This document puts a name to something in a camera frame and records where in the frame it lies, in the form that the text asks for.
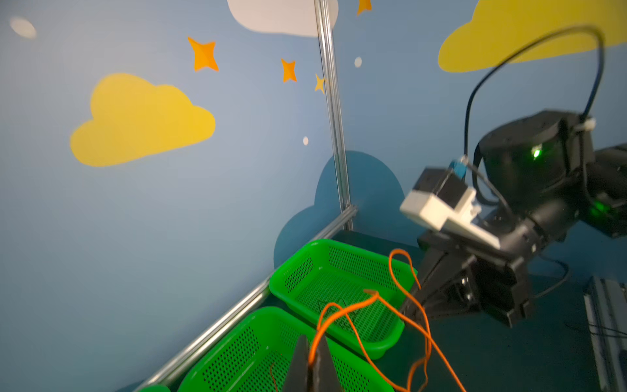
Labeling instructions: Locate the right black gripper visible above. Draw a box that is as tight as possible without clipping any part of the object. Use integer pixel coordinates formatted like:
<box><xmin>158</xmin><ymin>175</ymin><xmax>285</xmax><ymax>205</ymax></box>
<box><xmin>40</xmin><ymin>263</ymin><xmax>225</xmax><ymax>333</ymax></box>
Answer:
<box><xmin>410</xmin><ymin>201</ymin><xmax>558</xmax><ymax>328</ymax></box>

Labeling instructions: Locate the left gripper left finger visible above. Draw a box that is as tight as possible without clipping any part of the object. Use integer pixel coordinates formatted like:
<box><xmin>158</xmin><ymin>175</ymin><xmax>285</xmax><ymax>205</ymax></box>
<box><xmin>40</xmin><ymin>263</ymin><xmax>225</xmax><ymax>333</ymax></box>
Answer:
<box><xmin>282</xmin><ymin>335</ymin><xmax>310</xmax><ymax>392</ymax></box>

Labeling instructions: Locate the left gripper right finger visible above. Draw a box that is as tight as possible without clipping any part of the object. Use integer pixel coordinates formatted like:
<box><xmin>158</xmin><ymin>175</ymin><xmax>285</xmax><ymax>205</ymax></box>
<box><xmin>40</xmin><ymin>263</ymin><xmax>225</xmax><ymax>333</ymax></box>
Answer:
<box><xmin>310</xmin><ymin>335</ymin><xmax>343</xmax><ymax>392</ymax></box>

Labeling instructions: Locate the orange cable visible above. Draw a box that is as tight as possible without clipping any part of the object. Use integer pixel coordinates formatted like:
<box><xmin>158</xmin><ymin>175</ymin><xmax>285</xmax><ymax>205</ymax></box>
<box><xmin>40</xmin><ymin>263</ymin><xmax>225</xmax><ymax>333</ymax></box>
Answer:
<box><xmin>307</xmin><ymin>248</ymin><xmax>469</xmax><ymax>392</ymax></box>

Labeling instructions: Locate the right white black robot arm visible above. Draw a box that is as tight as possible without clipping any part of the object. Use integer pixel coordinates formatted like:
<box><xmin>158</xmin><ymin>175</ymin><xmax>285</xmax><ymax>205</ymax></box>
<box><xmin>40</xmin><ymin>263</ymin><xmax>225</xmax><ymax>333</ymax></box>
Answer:
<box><xmin>400</xmin><ymin>110</ymin><xmax>626</xmax><ymax>325</ymax></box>

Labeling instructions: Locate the middle green plastic basket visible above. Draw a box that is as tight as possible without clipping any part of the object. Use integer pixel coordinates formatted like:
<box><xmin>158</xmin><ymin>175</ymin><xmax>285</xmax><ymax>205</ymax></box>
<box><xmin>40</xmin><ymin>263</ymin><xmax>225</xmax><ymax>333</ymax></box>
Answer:
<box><xmin>177</xmin><ymin>305</ymin><xmax>395</xmax><ymax>392</ymax></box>

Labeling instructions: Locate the green plastic basket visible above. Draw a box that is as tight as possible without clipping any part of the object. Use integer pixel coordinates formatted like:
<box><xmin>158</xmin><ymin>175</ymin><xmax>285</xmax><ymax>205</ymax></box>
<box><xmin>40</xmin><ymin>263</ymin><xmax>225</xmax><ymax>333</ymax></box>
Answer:
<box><xmin>269</xmin><ymin>239</ymin><xmax>406</xmax><ymax>359</ymax></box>
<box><xmin>177</xmin><ymin>305</ymin><xmax>395</xmax><ymax>392</ymax></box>
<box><xmin>138</xmin><ymin>385</ymin><xmax>171</xmax><ymax>392</ymax></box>

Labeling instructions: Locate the right green plastic basket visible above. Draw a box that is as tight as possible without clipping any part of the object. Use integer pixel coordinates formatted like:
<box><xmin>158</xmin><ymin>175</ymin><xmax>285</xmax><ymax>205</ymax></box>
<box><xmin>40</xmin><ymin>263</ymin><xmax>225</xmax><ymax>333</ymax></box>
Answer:
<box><xmin>269</xmin><ymin>239</ymin><xmax>406</xmax><ymax>359</ymax></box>

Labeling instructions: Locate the left green plastic basket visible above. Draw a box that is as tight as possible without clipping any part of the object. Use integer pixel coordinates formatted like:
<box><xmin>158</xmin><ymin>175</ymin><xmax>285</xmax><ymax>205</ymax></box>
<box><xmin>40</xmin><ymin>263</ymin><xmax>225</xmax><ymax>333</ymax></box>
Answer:
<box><xmin>138</xmin><ymin>385</ymin><xmax>171</xmax><ymax>392</ymax></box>

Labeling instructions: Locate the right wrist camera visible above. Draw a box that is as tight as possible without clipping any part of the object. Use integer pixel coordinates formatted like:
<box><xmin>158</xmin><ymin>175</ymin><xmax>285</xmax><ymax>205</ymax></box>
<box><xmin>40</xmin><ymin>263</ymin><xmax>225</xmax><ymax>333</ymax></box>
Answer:
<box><xmin>399</xmin><ymin>155</ymin><xmax>501</xmax><ymax>250</ymax></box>

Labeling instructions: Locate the aluminium frame back bar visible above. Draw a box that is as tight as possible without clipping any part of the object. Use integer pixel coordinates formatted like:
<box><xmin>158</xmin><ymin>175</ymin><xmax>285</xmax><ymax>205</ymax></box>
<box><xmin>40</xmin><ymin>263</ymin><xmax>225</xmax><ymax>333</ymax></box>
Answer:
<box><xmin>134</xmin><ymin>205</ymin><xmax>359</xmax><ymax>392</ymax></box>

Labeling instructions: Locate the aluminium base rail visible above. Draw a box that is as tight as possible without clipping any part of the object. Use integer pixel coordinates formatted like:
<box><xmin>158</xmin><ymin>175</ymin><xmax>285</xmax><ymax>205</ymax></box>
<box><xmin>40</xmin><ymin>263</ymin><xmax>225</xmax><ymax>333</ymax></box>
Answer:
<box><xmin>584</xmin><ymin>276</ymin><xmax>626</xmax><ymax>391</ymax></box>

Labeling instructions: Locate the aluminium frame right post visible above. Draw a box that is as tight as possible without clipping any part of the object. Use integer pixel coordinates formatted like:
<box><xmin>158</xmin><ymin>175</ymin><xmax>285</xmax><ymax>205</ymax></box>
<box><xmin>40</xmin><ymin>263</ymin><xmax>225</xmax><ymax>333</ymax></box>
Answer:
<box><xmin>313</xmin><ymin>0</ymin><xmax>357</xmax><ymax>230</ymax></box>

